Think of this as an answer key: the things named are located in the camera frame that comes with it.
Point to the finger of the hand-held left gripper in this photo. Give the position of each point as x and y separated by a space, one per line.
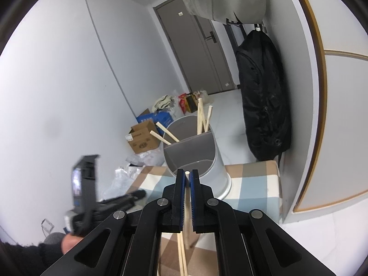
136 196

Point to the white plastic bag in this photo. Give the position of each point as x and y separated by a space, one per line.
207 96

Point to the white panel with wood trim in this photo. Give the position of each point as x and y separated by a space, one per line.
345 120

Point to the brown cardboard box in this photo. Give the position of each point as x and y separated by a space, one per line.
142 139

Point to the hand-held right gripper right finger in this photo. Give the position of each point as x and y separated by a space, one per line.
194 204

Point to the white divided utensil holder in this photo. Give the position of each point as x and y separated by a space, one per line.
195 152

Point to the crumpled clear plastic sheets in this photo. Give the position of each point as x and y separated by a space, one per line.
126 175

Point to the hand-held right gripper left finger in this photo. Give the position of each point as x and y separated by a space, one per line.
179 195

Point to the black backpack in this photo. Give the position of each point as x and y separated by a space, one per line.
263 97

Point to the blue cardboard box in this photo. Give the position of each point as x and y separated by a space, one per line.
161 118

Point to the checkered tablecloth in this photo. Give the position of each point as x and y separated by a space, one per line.
253 184

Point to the red and yellow snack bag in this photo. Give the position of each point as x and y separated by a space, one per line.
187 102

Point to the grey door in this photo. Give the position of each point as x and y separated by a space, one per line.
198 49

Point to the wooden chopstick pair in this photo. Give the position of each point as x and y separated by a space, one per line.
182 258

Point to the bunch of wooden chopsticks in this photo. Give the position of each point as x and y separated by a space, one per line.
199 118

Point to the person's left hand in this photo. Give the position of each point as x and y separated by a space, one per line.
69 243

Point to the person's left forearm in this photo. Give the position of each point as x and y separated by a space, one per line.
26 258

